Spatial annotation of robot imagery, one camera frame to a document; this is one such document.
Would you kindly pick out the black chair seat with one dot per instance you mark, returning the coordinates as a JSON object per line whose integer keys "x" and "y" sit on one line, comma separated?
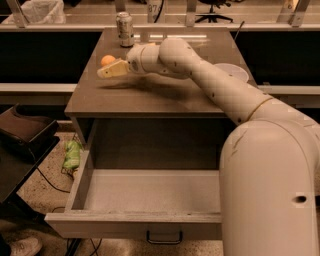
{"x": 24, "y": 141}

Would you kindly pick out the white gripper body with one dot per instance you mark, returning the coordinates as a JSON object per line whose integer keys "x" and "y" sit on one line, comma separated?
{"x": 134, "y": 61}

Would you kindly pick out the white bowl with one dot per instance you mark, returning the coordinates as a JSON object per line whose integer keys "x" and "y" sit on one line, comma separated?
{"x": 234, "y": 71}

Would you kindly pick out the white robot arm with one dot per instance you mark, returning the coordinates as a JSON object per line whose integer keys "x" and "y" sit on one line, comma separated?
{"x": 267, "y": 163}

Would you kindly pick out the black office chair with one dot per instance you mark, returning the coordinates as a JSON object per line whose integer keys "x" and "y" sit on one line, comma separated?
{"x": 212, "y": 16}

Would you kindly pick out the open grey top drawer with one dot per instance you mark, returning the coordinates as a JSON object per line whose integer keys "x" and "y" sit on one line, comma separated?
{"x": 125, "y": 204}

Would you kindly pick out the white shoe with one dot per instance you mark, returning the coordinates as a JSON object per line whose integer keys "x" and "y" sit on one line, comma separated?
{"x": 25, "y": 247}

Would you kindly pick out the white plastic bag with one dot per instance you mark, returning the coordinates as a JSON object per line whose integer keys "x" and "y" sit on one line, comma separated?
{"x": 44, "y": 11}

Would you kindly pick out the green chip bag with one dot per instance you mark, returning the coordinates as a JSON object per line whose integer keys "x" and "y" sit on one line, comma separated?
{"x": 72, "y": 155}

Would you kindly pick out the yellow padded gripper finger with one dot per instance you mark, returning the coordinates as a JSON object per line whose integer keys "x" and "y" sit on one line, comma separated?
{"x": 115, "y": 68}

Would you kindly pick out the black drawer handle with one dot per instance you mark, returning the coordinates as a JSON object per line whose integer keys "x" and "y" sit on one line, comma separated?
{"x": 164, "y": 239}

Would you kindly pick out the grey cabinet with countertop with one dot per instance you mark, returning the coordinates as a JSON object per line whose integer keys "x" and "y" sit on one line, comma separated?
{"x": 145, "y": 121}

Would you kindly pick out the silver soda can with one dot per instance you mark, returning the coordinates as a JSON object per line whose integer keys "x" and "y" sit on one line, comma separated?
{"x": 124, "y": 24}

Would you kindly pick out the orange fruit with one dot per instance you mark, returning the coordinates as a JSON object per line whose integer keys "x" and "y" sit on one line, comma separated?
{"x": 107, "y": 59}

